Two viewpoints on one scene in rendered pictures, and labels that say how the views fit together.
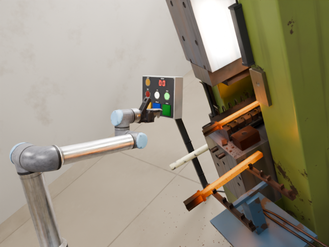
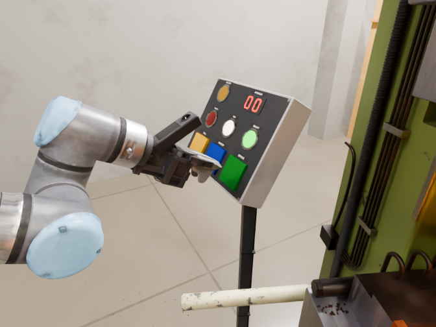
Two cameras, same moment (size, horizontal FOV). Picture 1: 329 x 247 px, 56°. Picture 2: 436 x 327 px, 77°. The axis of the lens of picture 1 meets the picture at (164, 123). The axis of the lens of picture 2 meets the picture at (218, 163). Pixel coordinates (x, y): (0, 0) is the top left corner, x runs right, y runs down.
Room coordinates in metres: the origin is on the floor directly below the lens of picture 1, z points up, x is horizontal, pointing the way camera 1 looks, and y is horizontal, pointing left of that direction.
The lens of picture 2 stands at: (1.23, -0.06, 1.34)
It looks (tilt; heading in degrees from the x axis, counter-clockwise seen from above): 26 degrees down; 5
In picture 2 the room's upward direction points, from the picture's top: straight up
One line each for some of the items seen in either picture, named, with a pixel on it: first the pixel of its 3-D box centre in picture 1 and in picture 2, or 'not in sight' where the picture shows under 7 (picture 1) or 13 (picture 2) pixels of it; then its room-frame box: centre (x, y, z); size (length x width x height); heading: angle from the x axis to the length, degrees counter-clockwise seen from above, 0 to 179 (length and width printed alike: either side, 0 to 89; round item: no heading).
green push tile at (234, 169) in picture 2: (167, 110); (233, 172); (1.85, -0.05, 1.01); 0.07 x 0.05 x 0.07; 35
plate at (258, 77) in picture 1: (260, 86); not in sight; (1.18, -0.46, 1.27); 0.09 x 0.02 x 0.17; 10
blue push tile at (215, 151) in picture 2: (157, 108); (214, 158); (1.94, 0.00, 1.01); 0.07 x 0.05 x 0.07; 35
